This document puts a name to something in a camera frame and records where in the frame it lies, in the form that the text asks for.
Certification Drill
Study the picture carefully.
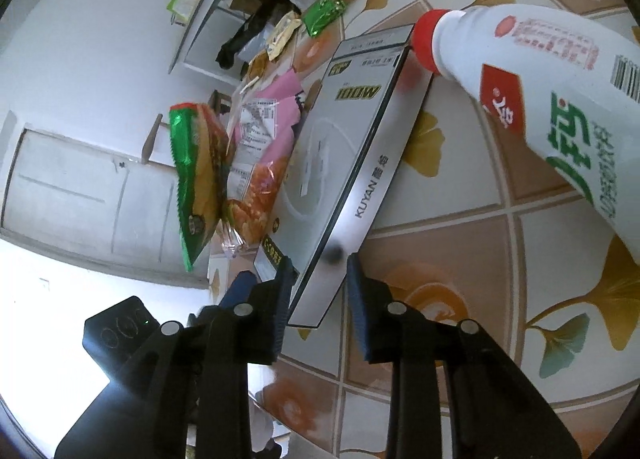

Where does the green white food packet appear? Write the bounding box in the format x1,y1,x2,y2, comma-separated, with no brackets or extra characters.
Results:
166,0,200,24

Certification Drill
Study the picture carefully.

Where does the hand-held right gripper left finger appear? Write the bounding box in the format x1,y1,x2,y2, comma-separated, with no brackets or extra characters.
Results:
54,256,297,459

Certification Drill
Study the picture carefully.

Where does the white door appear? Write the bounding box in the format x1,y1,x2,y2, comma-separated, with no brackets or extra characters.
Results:
0,123,213,287

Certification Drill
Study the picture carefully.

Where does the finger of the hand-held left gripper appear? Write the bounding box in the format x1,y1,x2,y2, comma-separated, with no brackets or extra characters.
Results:
186,270,259,330

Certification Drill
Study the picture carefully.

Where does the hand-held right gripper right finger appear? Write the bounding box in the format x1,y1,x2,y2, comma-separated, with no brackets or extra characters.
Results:
346,253,584,459

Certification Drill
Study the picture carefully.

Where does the white yellow packet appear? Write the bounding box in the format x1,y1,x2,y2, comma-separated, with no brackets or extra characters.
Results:
266,12,302,61

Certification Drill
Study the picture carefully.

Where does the orange clear snack packet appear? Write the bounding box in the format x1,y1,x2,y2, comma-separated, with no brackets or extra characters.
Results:
222,159,291,260

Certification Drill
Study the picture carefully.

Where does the wooden chair with dark seat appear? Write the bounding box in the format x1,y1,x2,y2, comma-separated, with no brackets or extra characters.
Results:
141,89,232,166

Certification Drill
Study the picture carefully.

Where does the small green foil packet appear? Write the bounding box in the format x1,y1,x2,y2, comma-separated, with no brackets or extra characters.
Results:
302,0,347,38

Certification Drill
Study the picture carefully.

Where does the black cloth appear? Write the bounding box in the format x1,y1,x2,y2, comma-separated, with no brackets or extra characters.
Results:
216,4,286,71

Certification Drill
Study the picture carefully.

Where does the patterned tablecloth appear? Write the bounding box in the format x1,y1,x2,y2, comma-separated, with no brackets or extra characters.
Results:
207,0,640,445

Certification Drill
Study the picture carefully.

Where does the green snack packet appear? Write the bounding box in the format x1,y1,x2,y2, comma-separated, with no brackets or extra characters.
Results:
169,102,236,274

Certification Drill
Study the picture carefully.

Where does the white milk drink bottle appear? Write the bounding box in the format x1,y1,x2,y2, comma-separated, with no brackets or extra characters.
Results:
411,6,640,265

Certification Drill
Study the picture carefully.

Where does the silver cardboard box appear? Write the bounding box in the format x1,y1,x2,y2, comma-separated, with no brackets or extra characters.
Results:
253,23,433,329

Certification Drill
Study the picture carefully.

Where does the pink white plastic packet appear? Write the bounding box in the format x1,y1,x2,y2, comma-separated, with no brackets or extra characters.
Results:
227,76,306,200

